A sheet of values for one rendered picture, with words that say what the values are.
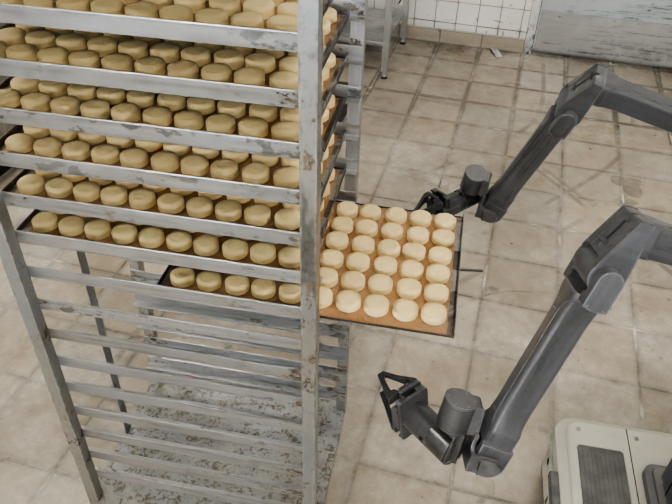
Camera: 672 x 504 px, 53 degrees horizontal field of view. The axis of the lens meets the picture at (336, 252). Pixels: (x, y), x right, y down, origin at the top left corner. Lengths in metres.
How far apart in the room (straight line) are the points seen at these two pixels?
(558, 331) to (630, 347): 1.74
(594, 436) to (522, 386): 1.01
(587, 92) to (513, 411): 0.68
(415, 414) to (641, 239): 0.48
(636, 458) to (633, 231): 1.19
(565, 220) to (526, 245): 0.31
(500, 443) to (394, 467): 1.09
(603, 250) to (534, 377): 0.24
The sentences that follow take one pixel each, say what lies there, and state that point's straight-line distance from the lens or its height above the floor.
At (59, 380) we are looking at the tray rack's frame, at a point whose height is 0.65.
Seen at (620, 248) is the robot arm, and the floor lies 1.28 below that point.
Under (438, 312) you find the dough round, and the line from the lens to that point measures 1.33.
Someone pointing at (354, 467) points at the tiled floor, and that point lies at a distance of 2.26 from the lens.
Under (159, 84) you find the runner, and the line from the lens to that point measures 1.13.
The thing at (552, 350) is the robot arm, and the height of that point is 1.10.
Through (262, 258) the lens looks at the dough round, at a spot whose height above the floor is 1.06.
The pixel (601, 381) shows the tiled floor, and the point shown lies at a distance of 2.68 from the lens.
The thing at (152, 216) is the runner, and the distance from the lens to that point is 1.29.
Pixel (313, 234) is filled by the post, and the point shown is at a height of 1.18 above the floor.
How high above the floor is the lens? 1.88
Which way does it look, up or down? 39 degrees down
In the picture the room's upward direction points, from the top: 2 degrees clockwise
